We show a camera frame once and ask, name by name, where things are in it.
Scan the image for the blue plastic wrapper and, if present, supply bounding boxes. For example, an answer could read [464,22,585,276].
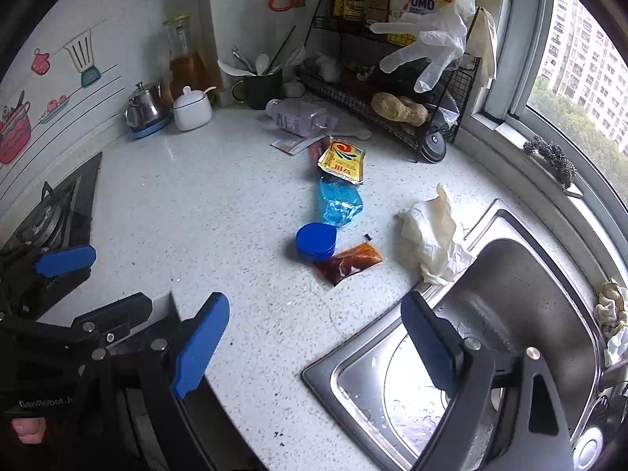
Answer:
[310,177,365,228]

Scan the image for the small steel teapot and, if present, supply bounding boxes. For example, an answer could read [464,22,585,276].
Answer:
[124,82,165,128]

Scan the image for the dark chopstick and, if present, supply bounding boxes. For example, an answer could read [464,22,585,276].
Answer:
[272,26,299,73]
[269,24,296,73]

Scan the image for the glass oil bottle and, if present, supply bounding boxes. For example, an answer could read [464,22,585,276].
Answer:
[163,16,212,104]

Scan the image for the chili oil sachet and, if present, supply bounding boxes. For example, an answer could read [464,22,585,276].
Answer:
[314,243,383,287]

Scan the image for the steel wool scourer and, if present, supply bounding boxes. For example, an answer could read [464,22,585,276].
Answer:
[522,135,579,190]

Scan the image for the red white flat wrapper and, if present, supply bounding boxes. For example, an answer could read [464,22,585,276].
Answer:
[271,135,329,156]

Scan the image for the blue plastic tray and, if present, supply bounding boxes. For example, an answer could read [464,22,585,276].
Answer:
[128,117,172,139]

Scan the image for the dirty crumpled rag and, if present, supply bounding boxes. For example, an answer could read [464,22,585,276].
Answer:
[593,279,628,366]

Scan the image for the translucent rubber glove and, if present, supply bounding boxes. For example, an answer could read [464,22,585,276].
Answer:
[369,0,479,94]

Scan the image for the stainless steel sink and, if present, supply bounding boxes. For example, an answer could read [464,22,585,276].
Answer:
[301,199,628,471]

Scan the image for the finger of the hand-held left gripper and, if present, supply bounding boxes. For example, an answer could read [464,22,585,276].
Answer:
[0,293,154,356]
[0,244,97,322]

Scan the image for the cream rubber glove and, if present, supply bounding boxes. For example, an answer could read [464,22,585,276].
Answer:
[466,7,498,89]

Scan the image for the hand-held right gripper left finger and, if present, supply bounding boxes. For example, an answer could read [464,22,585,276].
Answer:
[64,292,231,471]

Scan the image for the grey window frame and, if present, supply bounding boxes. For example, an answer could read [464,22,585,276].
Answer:
[461,0,628,256]

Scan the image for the green trees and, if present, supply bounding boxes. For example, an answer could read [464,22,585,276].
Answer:
[527,76,628,155]

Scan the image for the cartoon kitchen wall sticker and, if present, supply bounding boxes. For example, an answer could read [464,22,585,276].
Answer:
[0,20,123,197]

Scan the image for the silver mesh bag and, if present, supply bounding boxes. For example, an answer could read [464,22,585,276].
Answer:
[432,105,460,133]

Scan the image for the metal utensil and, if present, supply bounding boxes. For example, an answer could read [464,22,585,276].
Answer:
[232,45,256,74]

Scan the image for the person's left hand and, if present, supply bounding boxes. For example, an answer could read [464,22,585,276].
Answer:
[10,416,47,445]

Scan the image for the dark round disc with screw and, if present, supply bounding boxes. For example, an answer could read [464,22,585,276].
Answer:
[422,130,448,164]

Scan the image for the ginger root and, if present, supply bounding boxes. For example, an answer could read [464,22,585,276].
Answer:
[371,92,430,126]

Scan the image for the blue round lid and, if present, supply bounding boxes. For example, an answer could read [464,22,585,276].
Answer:
[295,222,338,263]

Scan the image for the white lidded condiment jar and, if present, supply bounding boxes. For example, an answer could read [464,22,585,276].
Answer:
[173,86,217,131]

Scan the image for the apartment buildings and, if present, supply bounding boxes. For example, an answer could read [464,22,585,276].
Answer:
[540,0,628,143]

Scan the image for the black glass gas stove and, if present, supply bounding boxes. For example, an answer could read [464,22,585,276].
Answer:
[0,151,103,322]

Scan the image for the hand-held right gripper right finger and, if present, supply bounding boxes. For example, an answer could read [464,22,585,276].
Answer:
[400,290,575,471]

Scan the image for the clear plastic bottle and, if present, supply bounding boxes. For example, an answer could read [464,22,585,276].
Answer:
[265,98,339,137]

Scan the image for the yellow red sauce packet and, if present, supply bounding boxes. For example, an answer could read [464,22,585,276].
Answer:
[318,138,369,186]

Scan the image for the dark enamel mug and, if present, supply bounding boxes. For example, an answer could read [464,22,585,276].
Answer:
[232,69,284,110]

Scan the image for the black wire rack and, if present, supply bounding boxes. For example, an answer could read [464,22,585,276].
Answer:
[298,0,484,162]

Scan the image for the white glove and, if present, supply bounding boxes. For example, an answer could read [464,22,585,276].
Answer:
[396,183,476,286]

